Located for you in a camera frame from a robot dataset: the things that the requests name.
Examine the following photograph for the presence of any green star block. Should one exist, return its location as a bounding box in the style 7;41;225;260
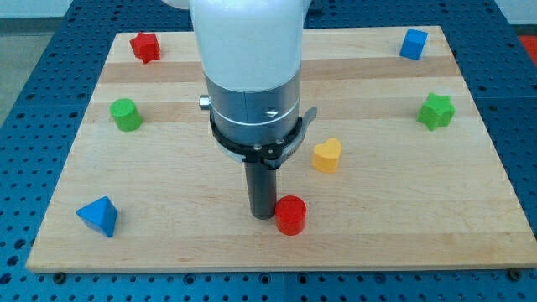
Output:
416;92;456;131

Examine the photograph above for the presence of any wooden board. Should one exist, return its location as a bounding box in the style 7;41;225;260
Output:
26;26;536;273

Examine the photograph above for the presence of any blue triangular prism block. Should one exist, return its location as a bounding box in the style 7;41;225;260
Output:
76;196;118;237

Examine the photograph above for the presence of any black cylindrical pointer tool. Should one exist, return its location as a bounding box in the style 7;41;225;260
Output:
245;163;277;220

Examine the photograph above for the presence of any black clamp ring with lever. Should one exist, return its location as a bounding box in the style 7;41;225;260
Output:
208;106;319;171

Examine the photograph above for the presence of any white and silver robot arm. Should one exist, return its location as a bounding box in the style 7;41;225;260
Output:
164;0;316;169

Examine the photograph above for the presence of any blue cube block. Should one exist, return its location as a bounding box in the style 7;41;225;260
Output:
399;29;429;60

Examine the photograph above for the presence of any red cylinder block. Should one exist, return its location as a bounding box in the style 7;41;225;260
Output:
275;195;307;236

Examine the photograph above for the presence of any yellow heart block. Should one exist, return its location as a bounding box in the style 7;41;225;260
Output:
312;138;342;174

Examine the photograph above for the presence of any green cylinder block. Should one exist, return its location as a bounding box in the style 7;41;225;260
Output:
109;98;143;132

